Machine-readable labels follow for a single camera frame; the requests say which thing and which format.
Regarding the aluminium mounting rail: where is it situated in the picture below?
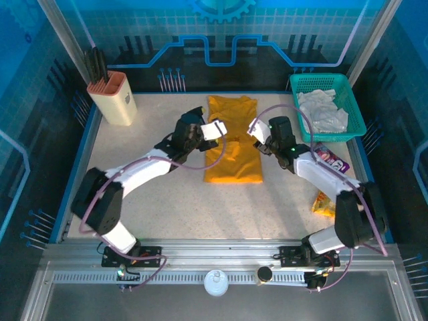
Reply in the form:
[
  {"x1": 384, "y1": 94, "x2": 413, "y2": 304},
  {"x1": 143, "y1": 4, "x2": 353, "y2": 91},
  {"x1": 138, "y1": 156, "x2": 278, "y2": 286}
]
[{"x1": 41, "y1": 239, "x2": 401, "y2": 272}]

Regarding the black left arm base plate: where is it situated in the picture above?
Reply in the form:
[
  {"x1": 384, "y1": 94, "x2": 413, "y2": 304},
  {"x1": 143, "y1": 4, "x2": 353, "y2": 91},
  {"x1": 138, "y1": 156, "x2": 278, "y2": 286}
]
[{"x1": 101, "y1": 246, "x2": 163, "y2": 268}]

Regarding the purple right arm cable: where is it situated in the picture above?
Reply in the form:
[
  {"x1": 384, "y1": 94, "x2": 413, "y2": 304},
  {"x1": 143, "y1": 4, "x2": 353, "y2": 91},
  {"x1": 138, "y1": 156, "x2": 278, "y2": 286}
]
[{"x1": 252, "y1": 103, "x2": 389, "y2": 292}]

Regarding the teal plastic basket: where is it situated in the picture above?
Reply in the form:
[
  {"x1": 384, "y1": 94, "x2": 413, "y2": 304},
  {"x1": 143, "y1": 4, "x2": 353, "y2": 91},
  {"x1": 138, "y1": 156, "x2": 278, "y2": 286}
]
[{"x1": 289, "y1": 72, "x2": 368, "y2": 144}]

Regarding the purple snack bag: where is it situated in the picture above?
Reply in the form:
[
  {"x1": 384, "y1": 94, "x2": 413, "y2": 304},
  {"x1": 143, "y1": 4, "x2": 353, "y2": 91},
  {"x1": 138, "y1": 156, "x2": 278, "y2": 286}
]
[{"x1": 312, "y1": 142, "x2": 351, "y2": 175}]

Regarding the yellow t-shirt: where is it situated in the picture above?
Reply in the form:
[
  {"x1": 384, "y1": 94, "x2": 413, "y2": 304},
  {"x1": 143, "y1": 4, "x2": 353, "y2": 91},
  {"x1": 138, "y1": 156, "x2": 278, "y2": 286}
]
[{"x1": 203, "y1": 94, "x2": 264, "y2": 184}]

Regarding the beige knife block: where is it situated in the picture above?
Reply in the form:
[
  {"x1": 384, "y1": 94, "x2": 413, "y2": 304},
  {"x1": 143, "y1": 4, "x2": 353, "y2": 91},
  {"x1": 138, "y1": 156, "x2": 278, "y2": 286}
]
[{"x1": 86, "y1": 71, "x2": 138, "y2": 126}]

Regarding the grey slotted cable duct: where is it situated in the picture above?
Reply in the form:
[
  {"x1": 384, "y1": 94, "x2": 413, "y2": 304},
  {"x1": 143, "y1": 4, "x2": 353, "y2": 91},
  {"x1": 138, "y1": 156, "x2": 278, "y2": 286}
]
[{"x1": 52, "y1": 271, "x2": 310, "y2": 287}]

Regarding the aluminium frame post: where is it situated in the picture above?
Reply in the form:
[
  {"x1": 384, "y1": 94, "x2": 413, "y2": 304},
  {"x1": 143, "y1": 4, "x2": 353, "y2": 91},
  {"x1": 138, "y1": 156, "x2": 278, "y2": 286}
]
[
  {"x1": 347, "y1": 0, "x2": 402, "y2": 81},
  {"x1": 36, "y1": 0, "x2": 98, "y2": 84}
]

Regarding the black round knob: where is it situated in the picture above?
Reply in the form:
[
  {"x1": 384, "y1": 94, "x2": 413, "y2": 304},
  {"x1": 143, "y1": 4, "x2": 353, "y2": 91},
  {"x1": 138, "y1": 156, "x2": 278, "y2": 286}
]
[{"x1": 256, "y1": 265, "x2": 274, "y2": 287}]

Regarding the white round lid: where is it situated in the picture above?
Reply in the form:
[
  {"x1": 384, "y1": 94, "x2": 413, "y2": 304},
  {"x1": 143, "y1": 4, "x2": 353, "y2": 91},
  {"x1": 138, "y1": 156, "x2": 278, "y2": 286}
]
[{"x1": 203, "y1": 269, "x2": 230, "y2": 298}]

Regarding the black handled knife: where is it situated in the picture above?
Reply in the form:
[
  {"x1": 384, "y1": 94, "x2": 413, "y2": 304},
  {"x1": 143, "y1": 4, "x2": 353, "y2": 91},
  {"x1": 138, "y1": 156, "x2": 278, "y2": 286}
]
[
  {"x1": 92, "y1": 46, "x2": 103, "y2": 84},
  {"x1": 98, "y1": 48, "x2": 110, "y2": 83},
  {"x1": 83, "y1": 49, "x2": 96, "y2": 85}
]

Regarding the yellow snack bag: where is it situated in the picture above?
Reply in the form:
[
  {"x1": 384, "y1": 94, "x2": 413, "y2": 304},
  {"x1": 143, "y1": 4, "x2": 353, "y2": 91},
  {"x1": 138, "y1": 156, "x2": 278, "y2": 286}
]
[{"x1": 311, "y1": 191, "x2": 337, "y2": 218}]

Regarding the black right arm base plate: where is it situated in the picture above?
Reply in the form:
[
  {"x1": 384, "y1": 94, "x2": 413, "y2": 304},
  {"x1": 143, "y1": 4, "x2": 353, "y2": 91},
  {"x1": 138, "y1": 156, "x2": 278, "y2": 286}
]
[{"x1": 279, "y1": 245, "x2": 341, "y2": 268}]

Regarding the white t-shirt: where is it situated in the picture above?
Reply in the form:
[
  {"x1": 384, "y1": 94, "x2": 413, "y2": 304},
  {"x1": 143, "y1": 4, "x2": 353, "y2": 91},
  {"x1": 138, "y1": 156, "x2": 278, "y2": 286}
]
[{"x1": 296, "y1": 88, "x2": 350, "y2": 133}]

